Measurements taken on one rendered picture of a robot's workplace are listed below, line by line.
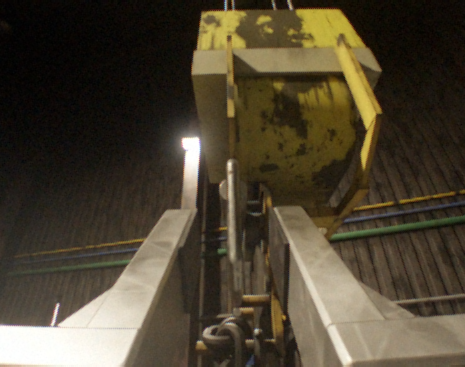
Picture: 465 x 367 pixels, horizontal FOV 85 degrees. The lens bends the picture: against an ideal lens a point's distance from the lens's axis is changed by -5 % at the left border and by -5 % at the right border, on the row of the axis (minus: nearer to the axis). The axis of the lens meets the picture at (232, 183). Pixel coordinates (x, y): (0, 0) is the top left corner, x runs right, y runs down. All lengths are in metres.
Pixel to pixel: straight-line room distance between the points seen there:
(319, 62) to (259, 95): 0.14
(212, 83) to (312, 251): 0.42
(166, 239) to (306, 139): 0.34
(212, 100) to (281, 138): 0.17
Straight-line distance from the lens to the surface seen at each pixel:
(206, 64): 0.54
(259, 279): 0.43
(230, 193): 0.30
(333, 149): 0.49
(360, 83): 0.49
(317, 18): 0.74
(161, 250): 0.17
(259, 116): 0.46
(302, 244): 0.17
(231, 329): 0.36
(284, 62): 0.55
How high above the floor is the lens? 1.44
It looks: 32 degrees up
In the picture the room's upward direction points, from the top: 1 degrees counter-clockwise
